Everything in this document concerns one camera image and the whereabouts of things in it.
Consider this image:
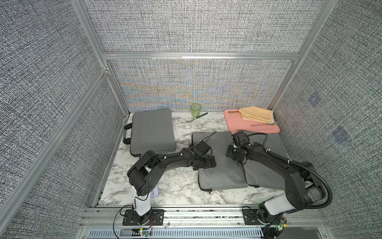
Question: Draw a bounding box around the grey laptop bag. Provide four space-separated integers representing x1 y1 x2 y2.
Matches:
192 131 249 192
122 108 176 157
244 133 289 190

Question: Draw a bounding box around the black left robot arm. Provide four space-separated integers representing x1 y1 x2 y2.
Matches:
127 140 217 224

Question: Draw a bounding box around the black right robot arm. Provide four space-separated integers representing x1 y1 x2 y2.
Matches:
226 143 333 225

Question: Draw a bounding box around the lilac computer mouse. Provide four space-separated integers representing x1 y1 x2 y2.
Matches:
150 185 159 198

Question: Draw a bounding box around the pink tray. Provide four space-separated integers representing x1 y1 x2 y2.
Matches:
224 110 280 133

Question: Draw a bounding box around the tan folded cloth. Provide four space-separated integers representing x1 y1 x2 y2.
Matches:
238 106 275 124

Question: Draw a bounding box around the green plastic cup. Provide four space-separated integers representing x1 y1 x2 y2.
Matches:
190 103 202 118

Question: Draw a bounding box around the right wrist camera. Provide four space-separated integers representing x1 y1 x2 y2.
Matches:
231 131 250 147

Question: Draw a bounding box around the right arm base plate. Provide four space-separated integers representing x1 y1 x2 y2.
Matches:
241 206 264 226

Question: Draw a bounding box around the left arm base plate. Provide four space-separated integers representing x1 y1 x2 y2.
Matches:
122 209 165 227

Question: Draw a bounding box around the aluminium front rail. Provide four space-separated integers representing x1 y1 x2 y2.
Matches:
75 205 335 239

